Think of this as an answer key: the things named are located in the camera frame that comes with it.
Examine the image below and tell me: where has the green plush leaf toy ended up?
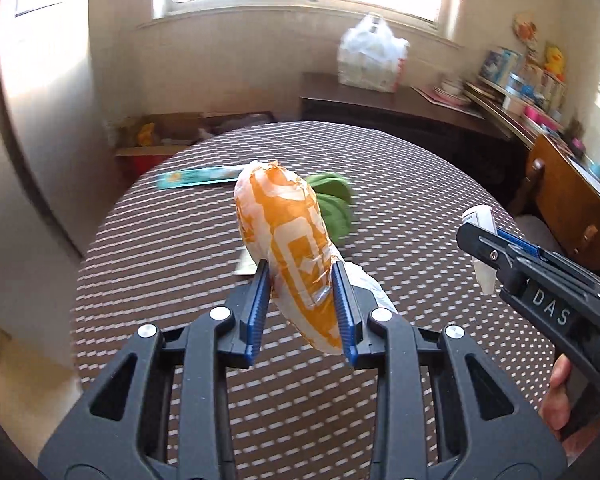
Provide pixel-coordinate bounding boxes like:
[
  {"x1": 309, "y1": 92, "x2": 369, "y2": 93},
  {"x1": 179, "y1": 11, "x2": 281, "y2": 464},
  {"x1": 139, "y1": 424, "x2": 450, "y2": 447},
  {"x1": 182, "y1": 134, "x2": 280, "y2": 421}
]
[{"x1": 306, "y1": 172, "x2": 353, "y2": 245}]

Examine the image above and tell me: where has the brown open cardboard box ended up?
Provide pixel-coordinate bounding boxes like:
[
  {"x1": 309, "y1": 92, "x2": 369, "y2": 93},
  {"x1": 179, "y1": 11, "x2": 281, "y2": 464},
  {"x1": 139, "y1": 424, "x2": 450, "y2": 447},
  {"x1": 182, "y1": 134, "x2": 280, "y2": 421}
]
[{"x1": 114, "y1": 110, "x2": 276, "y2": 148}]

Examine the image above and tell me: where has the red gift cardboard box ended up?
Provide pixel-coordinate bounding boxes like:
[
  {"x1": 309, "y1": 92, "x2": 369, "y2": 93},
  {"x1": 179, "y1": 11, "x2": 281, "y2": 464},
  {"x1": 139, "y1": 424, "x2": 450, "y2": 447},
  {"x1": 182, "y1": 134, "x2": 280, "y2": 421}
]
[{"x1": 114, "y1": 145, "x2": 187, "y2": 181}]

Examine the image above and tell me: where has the white plastic squeeze bottle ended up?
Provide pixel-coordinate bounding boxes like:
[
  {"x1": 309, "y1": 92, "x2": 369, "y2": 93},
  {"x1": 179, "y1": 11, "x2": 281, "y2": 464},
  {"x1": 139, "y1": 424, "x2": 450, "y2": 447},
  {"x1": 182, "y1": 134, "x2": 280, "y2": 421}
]
[{"x1": 458, "y1": 205, "x2": 498, "y2": 296}]

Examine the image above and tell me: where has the dark wooden side cabinet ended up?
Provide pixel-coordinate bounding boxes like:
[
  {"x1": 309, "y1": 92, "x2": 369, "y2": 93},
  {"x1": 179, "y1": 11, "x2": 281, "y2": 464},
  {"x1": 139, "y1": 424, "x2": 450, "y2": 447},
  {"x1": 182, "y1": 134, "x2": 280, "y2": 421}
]
[{"x1": 300, "y1": 73, "x2": 528, "y2": 206}]

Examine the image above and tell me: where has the person's right hand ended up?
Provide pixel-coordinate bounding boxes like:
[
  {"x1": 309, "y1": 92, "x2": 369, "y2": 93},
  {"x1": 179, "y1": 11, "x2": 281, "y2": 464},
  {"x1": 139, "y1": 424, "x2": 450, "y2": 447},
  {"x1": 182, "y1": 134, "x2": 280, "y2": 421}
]
[{"x1": 539, "y1": 354, "x2": 572, "y2": 439}]

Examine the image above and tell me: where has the brown wooden chair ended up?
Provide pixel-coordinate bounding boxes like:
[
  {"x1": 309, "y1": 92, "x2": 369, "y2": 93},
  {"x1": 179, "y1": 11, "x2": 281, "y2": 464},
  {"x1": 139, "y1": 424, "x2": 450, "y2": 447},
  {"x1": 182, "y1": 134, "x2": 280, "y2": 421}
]
[{"x1": 507, "y1": 134, "x2": 600, "y2": 271}]

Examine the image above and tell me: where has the white plastic shopping bag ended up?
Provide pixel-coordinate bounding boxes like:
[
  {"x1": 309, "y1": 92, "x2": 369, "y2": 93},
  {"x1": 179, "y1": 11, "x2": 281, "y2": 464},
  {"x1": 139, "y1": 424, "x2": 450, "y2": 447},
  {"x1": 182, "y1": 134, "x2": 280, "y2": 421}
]
[{"x1": 337, "y1": 13, "x2": 410, "y2": 93}]

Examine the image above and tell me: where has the orange white plastic bag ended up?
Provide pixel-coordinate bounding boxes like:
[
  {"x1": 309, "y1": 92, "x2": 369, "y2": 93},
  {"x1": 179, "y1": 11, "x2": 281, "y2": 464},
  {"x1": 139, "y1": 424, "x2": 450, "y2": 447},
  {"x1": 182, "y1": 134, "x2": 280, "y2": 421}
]
[{"x1": 234, "y1": 160, "x2": 342, "y2": 356}]

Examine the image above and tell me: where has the teal long snack wrapper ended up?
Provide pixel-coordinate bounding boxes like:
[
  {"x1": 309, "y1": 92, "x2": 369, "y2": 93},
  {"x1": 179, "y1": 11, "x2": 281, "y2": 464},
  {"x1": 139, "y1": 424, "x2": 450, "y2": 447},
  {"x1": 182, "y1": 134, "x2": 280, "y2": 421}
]
[{"x1": 156, "y1": 165, "x2": 246, "y2": 190}]

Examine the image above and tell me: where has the silver double-door refrigerator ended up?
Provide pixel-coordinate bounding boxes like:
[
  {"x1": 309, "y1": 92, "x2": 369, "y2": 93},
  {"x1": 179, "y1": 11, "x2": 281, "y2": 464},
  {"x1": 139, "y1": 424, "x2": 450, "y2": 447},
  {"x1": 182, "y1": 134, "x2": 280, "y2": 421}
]
[{"x1": 0, "y1": 0, "x2": 123, "y2": 258}]

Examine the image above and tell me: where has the small yellow box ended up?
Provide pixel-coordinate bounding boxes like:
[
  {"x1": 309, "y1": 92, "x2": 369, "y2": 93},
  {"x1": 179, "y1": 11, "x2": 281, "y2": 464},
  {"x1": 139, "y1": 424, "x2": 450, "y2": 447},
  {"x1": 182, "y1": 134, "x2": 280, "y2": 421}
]
[{"x1": 136, "y1": 122, "x2": 157, "y2": 148}]

